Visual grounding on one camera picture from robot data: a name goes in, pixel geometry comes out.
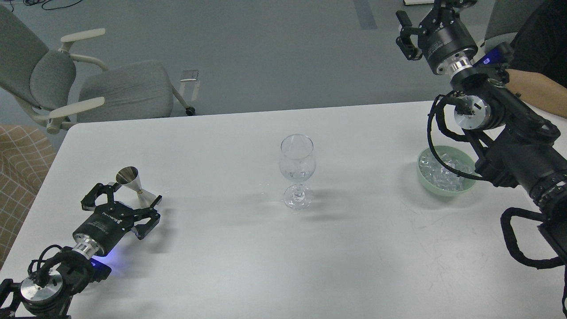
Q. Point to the grey office chair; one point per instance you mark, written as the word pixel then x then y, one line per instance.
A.
pixel 58 89

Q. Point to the person's forearm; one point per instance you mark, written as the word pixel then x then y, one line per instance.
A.
pixel 539 91

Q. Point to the steel cocktail jigger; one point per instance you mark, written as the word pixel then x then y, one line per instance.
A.
pixel 129 177

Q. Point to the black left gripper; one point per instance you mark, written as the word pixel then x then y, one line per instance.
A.
pixel 110 226

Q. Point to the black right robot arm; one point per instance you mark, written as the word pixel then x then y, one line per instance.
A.
pixel 514 144

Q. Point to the metal floor plate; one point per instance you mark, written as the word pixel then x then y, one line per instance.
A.
pixel 189 75

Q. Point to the beige checkered cushion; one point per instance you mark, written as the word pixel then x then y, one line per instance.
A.
pixel 26 155

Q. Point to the clear wine glass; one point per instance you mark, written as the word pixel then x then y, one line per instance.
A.
pixel 297 164

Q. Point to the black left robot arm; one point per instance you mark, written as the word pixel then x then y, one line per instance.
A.
pixel 51 283

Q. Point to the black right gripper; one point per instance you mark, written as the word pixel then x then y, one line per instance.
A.
pixel 439 36

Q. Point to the clear ice cubes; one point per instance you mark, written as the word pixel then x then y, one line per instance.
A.
pixel 436 170

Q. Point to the person in black shirt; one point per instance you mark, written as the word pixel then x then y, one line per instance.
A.
pixel 541 44

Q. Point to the green bowl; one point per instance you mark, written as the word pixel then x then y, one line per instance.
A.
pixel 443 186

